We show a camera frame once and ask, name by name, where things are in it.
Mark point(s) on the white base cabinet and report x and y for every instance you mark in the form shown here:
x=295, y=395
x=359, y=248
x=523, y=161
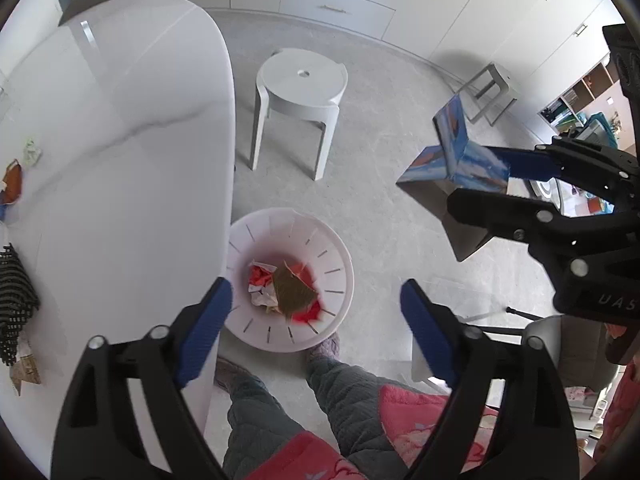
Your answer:
x=500, y=20

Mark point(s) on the grey round floor device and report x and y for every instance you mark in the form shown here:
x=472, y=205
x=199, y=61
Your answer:
x=545, y=190

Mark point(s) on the white round plastic stool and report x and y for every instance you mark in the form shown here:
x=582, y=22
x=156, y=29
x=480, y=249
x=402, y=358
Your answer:
x=300, y=90

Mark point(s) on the person's leg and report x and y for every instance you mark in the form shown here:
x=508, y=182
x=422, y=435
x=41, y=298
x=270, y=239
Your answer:
x=255, y=420
x=345, y=395

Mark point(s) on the small brown wrapper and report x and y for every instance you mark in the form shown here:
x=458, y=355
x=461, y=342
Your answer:
x=25, y=367

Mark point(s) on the person's right forearm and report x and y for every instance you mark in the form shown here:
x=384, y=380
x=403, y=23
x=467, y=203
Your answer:
x=625, y=410

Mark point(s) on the person's right leg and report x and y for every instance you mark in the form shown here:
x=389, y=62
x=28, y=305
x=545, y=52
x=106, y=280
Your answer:
x=345, y=395

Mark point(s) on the blue printed carton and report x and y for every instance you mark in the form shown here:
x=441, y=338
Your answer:
x=460, y=155

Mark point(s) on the translucent red plastic wrapper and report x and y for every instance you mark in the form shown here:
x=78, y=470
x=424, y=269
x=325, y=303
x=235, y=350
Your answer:
x=307, y=311

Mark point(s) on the grey dining chair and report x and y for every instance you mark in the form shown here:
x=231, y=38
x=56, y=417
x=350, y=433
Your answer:
x=585, y=355

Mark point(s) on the pink and white waste basket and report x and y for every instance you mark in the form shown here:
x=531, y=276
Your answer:
x=300, y=240

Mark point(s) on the white drawer unit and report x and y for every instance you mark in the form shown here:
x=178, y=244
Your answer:
x=340, y=5

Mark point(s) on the grey fuzzy slipper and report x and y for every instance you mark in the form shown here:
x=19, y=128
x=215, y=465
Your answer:
x=227, y=375
x=325, y=350

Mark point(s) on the white tissue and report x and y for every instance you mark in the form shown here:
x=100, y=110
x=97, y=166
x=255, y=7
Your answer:
x=262, y=300

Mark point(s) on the orange-brown wrapper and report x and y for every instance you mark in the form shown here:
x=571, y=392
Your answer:
x=12, y=180

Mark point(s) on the black checkered cloth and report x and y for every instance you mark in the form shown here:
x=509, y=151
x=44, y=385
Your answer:
x=12, y=300

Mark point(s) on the person legs grey trousers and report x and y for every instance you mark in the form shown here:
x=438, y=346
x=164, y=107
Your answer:
x=415, y=410

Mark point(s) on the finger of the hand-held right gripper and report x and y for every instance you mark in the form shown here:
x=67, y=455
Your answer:
x=525, y=164
x=490, y=210

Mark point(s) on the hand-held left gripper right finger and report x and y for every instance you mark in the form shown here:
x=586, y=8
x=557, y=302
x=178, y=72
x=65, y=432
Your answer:
x=425, y=330

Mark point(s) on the wooden cubby shelf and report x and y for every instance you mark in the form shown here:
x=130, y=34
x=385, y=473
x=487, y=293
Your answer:
x=580, y=95

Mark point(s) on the gold foil wrapper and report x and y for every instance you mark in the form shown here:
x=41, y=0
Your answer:
x=292, y=290

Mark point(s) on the green paper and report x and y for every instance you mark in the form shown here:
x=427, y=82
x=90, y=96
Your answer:
x=32, y=152

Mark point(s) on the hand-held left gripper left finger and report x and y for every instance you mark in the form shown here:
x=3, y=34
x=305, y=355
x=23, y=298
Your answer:
x=207, y=327

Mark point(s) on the person's left leg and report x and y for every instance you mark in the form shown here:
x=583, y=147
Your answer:
x=255, y=420

